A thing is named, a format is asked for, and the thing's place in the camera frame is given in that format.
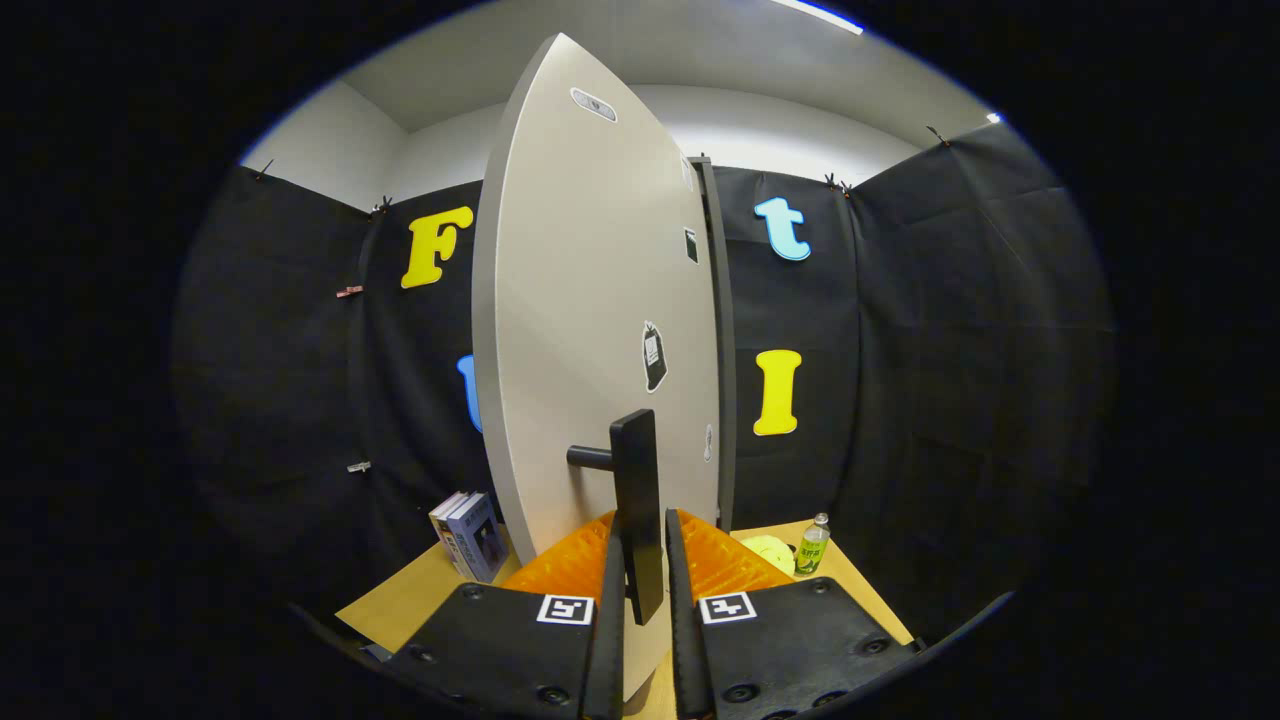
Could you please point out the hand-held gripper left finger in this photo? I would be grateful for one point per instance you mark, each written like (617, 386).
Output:
(605, 670)

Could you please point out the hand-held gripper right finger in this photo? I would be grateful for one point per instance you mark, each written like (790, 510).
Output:
(685, 660)

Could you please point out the yellow plush toy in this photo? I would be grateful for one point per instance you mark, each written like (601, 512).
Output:
(768, 553)

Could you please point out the black backdrop cloth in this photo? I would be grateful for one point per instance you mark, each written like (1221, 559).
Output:
(950, 350)

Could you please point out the green drink bottle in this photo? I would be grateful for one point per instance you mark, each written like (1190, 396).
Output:
(812, 548)

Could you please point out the white book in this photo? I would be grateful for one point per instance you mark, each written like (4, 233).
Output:
(447, 515)

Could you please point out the black clip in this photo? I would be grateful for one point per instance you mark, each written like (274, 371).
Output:
(937, 135)
(834, 182)
(380, 207)

